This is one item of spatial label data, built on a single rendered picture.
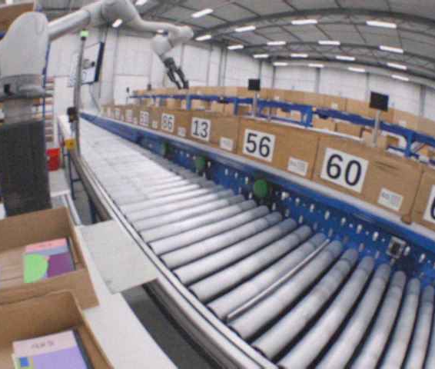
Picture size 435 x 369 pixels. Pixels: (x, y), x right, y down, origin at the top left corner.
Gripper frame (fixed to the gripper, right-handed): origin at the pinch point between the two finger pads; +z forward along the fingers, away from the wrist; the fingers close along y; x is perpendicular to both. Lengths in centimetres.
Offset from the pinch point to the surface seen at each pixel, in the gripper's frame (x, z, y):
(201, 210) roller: 47, 55, 68
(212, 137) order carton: 29, 38, 27
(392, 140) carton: 86, 377, -768
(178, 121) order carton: 0.6, 21.7, 18.0
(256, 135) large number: 57, 44, 32
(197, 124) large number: 18.4, 28.8, 22.4
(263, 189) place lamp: 60, 61, 47
